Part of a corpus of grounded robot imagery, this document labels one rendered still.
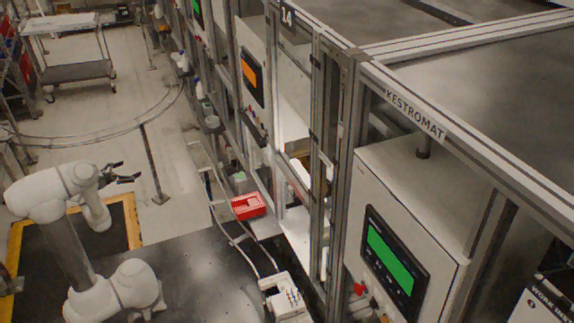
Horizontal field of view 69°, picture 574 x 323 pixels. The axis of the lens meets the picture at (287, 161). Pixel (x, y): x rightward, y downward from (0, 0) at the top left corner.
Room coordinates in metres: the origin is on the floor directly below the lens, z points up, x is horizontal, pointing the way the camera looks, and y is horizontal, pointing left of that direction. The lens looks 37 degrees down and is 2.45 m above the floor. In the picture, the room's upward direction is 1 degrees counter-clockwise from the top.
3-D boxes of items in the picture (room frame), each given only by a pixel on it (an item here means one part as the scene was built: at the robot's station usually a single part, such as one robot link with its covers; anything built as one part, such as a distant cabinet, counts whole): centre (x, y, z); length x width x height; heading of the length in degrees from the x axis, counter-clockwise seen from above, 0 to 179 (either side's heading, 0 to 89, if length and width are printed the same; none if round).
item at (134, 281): (1.22, 0.72, 0.85); 0.18 x 0.16 x 0.22; 126
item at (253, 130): (1.73, 0.17, 1.37); 0.36 x 0.04 x 0.04; 22
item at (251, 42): (1.78, 0.04, 1.60); 0.42 x 0.29 x 0.46; 22
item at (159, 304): (1.21, 0.70, 0.71); 0.22 x 0.18 x 0.06; 22
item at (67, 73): (4.84, 2.57, 0.47); 0.84 x 0.53 x 0.94; 106
